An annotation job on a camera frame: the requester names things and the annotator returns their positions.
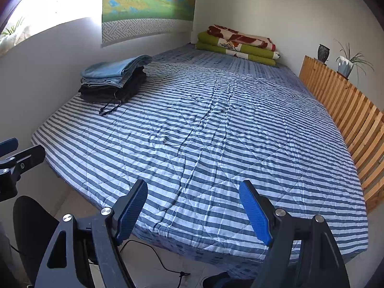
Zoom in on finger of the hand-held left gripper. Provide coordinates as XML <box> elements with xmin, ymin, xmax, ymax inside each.
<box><xmin>0</xmin><ymin>144</ymin><xmax>45</xmax><ymax>173</ymax></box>
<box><xmin>0</xmin><ymin>138</ymin><xmax>18</xmax><ymax>156</ymax></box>

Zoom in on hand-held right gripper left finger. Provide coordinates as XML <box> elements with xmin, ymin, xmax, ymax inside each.
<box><xmin>31</xmin><ymin>179</ymin><xmax>148</xmax><ymax>288</ymax></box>

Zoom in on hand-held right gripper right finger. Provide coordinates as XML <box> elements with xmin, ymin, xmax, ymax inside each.
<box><xmin>239</xmin><ymin>180</ymin><xmax>350</xmax><ymax>288</ymax></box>

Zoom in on light blue jeans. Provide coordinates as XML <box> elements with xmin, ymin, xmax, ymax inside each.
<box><xmin>80</xmin><ymin>55</ymin><xmax>153</xmax><ymax>89</ymax></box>

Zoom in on dark shoe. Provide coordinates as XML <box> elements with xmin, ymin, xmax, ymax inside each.
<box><xmin>202</xmin><ymin>271</ymin><xmax>255</xmax><ymax>288</ymax></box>

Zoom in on blue white striped quilt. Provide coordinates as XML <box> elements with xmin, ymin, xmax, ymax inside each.
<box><xmin>31</xmin><ymin>57</ymin><xmax>369</xmax><ymax>260</ymax></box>

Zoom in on folded black and blue clothes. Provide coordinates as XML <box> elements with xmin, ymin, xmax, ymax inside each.
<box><xmin>78</xmin><ymin>82</ymin><xmax>123</xmax><ymax>117</ymax></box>

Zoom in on window plant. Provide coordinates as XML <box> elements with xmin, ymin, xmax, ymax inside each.
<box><xmin>0</xmin><ymin>16</ymin><xmax>27</xmax><ymax>55</ymax></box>

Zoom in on dark grey folded garment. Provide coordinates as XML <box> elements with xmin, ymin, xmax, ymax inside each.
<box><xmin>115</xmin><ymin>72</ymin><xmax>147</xmax><ymax>104</ymax></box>

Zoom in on green folded quilt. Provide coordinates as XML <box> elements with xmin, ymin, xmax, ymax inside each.
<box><xmin>195</xmin><ymin>42</ymin><xmax>276</xmax><ymax>66</ymax></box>
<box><xmin>196</xmin><ymin>31</ymin><xmax>281</xmax><ymax>60</ymax></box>

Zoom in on dark ceramic vase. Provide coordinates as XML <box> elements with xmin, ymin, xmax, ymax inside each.
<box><xmin>317</xmin><ymin>44</ymin><xmax>330</xmax><ymax>64</ymax></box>

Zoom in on red floral folded blanket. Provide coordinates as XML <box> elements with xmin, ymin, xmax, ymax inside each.
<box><xmin>206</xmin><ymin>25</ymin><xmax>276</xmax><ymax>51</ymax></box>

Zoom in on black floor cable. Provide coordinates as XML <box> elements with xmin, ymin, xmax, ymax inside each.
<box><xmin>120</xmin><ymin>239</ymin><xmax>191</xmax><ymax>288</ymax></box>

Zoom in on wooden slatted bed rail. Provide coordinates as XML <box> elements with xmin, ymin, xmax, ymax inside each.
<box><xmin>299</xmin><ymin>55</ymin><xmax>384</xmax><ymax>213</ymax></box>

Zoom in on landscape wall scroll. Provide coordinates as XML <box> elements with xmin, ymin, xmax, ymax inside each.
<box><xmin>101</xmin><ymin>0</ymin><xmax>198</xmax><ymax>48</ymax></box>

